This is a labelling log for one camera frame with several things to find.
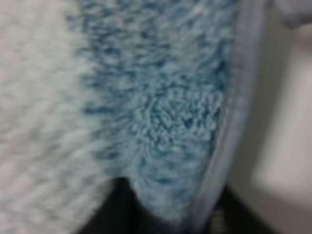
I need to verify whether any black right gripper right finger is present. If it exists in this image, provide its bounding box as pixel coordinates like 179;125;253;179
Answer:
207;186;276;234

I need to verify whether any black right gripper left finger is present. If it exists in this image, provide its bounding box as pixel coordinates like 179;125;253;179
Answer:
78;177;181;234

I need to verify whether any blue white striped towel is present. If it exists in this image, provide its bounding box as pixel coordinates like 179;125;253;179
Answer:
0;0;312;234

